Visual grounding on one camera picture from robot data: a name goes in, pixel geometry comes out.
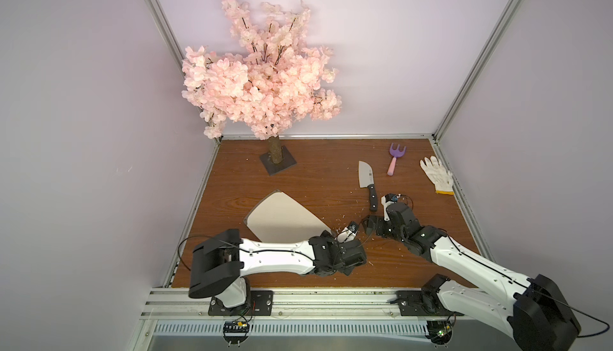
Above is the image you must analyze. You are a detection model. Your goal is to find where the black-handled kitchen knife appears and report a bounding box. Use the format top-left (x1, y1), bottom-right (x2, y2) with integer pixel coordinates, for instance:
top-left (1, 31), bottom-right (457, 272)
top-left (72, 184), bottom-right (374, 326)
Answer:
top-left (359, 161), bottom-right (378, 212)

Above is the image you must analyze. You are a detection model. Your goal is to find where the white grey-rimmed cutting board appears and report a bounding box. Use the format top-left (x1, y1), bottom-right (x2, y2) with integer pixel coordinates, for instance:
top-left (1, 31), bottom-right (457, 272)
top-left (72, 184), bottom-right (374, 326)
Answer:
top-left (244, 190), bottom-right (332, 243)

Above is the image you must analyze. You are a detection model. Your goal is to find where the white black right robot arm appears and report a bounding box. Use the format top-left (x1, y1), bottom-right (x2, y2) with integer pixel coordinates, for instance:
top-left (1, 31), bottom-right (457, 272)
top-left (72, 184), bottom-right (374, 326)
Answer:
top-left (363, 199), bottom-right (585, 350)

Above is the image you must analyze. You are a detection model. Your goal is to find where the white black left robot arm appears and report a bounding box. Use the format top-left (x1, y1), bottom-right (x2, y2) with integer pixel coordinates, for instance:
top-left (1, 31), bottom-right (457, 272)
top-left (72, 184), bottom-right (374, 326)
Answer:
top-left (188, 229), bottom-right (367, 309)

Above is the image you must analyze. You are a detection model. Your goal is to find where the white work glove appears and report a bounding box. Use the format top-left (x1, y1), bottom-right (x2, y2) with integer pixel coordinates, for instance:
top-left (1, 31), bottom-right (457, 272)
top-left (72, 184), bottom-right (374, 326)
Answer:
top-left (420, 156), bottom-right (454, 196)

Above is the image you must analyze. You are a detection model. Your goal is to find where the purple pink garden fork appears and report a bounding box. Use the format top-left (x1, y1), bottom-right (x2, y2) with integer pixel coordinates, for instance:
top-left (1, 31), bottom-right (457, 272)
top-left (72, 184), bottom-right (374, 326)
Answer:
top-left (386, 143), bottom-right (406, 176)

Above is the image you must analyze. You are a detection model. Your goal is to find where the pink artificial blossom tree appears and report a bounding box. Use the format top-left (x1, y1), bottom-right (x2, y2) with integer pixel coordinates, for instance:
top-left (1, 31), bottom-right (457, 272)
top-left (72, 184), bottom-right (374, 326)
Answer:
top-left (182, 0), bottom-right (342, 165)

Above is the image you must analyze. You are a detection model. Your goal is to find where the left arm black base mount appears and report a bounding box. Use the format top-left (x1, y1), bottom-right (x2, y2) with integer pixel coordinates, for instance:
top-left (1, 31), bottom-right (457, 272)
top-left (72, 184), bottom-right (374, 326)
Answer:
top-left (208, 278), bottom-right (274, 317)

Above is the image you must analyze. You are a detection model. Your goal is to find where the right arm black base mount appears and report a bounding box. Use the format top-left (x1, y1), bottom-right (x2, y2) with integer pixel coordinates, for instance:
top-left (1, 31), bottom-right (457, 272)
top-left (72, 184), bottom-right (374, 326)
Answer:
top-left (387, 274), bottom-right (463, 317)

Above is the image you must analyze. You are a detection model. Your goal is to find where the dark metal tree base plate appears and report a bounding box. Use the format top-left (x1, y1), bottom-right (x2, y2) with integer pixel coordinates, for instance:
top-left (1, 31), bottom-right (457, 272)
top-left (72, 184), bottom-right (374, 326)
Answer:
top-left (259, 145), bottom-right (298, 176)

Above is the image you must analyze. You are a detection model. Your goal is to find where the aluminium front rail frame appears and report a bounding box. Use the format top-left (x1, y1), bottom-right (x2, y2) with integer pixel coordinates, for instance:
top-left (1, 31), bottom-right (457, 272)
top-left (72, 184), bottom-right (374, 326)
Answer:
top-left (128, 288), bottom-right (518, 350)

